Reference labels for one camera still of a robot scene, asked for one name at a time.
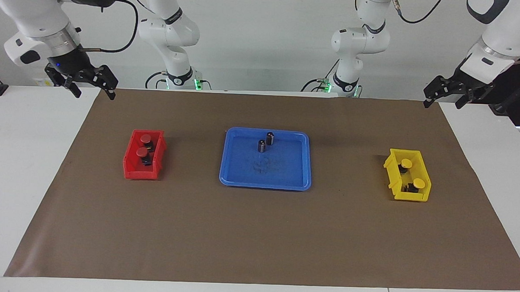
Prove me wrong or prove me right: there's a red plastic bin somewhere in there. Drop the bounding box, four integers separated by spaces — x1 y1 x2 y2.
122 129 168 181

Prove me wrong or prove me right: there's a red push button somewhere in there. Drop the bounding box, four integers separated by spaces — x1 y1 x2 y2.
136 147 153 166
139 133 156 152

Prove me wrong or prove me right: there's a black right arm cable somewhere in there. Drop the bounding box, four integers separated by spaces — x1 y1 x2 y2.
83 0 148 55

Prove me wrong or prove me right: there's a yellow plastic bin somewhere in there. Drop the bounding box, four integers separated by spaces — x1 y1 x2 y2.
382 148 433 202

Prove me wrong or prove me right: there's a brown table mat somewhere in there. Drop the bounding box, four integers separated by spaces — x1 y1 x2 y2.
4 84 520 292

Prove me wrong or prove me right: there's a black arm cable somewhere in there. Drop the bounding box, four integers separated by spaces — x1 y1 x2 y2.
83 0 148 55
390 0 446 26

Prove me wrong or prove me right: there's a thin black base cable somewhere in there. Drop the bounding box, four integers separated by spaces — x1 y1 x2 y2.
145 71 170 90
300 57 341 94

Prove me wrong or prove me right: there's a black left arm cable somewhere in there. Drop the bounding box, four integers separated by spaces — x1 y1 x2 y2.
390 0 446 26

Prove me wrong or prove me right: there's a blue plastic tray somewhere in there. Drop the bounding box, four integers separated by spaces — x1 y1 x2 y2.
218 127 314 192

